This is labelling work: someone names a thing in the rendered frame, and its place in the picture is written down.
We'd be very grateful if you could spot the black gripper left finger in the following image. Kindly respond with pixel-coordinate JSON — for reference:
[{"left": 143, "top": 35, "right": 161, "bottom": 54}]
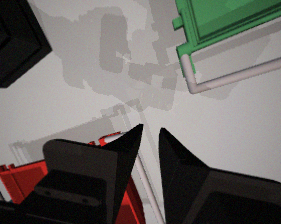
[{"left": 42, "top": 124, "right": 144, "bottom": 224}]

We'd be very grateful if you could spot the red plastic tray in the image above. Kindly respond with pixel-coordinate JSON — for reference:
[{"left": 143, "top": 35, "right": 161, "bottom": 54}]
[{"left": 0, "top": 131, "right": 146, "bottom": 224}]

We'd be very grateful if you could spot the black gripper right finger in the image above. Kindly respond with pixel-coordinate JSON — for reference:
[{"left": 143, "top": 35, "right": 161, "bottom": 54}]
[{"left": 158, "top": 127, "right": 281, "bottom": 224}]

